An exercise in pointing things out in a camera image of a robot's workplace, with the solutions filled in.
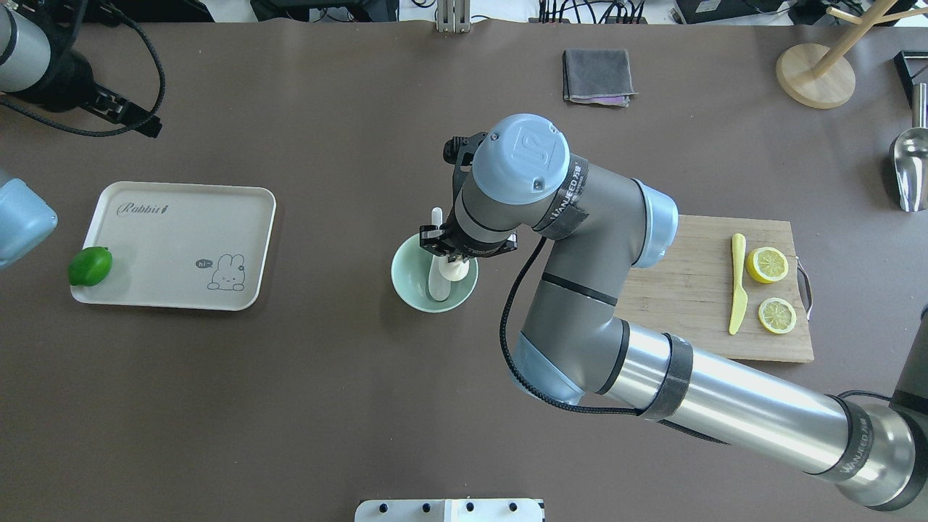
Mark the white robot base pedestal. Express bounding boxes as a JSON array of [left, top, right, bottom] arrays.
[[354, 497, 546, 521]]

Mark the grey folded cloth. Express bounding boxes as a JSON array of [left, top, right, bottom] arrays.
[[562, 49, 638, 108]]

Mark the thin lemon slice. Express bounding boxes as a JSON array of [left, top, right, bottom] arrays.
[[757, 297, 798, 335]]

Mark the green lime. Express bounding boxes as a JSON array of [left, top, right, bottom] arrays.
[[67, 246, 113, 286]]

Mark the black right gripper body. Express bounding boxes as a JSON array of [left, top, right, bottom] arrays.
[[442, 133, 518, 259]]

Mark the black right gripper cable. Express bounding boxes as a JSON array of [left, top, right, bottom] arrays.
[[498, 236, 729, 444]]

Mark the beige rabbit tray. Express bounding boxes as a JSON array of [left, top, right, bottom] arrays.
[[72, 181, 276, 311]]

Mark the light green bowl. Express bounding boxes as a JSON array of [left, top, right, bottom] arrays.
[[391, 233, 479, 313]]

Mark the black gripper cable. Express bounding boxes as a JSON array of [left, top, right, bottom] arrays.
[[0, 0, 166, 138], [498, 236, 729, 444]]

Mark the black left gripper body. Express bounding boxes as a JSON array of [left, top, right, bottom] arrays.
[[29, 1, 119, 115]]

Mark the thick lemon half slice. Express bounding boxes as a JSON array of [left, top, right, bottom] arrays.
[[745, 246, 789, 284]]

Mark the bamboo cutting board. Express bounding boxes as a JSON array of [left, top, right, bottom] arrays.
[[616, 215, 814, 363]]

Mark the wooden cup rack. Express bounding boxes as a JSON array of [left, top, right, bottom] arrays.
[[775, 1, 927, 109]]

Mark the yellow plastic knife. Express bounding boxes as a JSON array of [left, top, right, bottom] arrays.
[[728, 233, 748, 335]]

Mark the white ceramic spoon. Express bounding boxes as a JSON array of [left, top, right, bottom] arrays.
[[428, 206, 451, 302]]

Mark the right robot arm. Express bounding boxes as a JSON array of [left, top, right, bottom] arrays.
[[420, 115, 926, 520]]

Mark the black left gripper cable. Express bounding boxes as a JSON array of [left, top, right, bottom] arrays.
[[0, 0, 166, 138]]

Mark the metal scoop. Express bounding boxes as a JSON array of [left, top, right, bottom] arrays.
[[892, 83, 927, 212]]

